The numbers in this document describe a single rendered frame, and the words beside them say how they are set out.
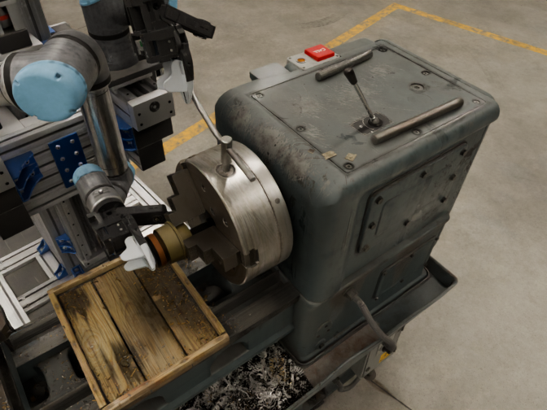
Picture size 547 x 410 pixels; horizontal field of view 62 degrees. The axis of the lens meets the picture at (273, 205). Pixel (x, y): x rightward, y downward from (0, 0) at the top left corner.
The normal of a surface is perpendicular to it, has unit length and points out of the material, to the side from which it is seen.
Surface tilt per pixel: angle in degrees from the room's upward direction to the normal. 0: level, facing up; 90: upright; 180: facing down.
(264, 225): 60
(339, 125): 0
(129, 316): 0
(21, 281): 0
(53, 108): 89
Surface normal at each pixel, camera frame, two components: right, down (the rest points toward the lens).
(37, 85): 0.09, 0.71
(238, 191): 0.30, -0.34
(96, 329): 0.03, -0.70
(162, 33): 0.56, 0.32
